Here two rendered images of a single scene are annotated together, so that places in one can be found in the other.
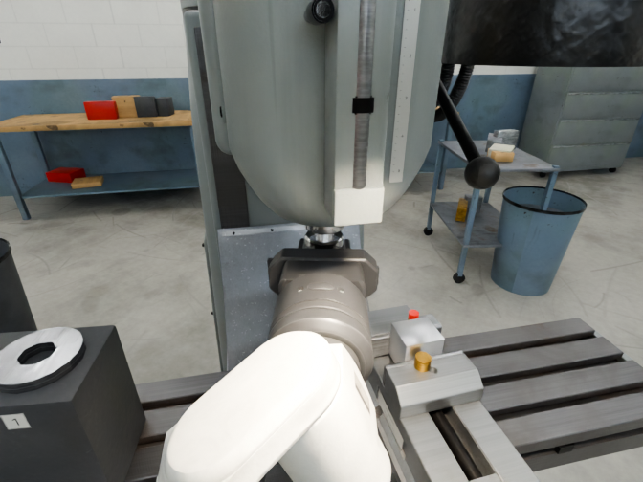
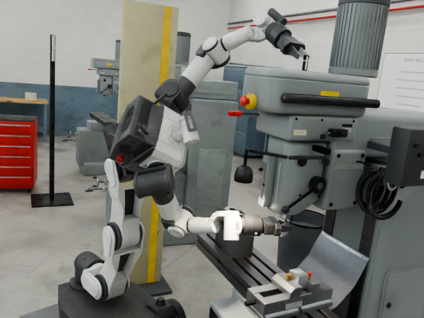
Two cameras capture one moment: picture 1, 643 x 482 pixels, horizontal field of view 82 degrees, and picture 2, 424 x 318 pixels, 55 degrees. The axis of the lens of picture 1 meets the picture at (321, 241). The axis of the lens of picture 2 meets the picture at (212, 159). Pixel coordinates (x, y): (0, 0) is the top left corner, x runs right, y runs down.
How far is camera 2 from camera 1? 1.60 m
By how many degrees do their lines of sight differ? 72
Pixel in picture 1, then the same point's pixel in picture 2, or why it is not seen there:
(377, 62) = (265, 178)
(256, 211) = (335, 231)
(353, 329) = (247, 219)
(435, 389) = (281, 282)
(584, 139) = not seen: outside the picture
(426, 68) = (281, 183)
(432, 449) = (264, 288)
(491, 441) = (274, 298)
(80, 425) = not seen: hidden behind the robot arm
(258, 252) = (327, 247)
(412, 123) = (279, 193)
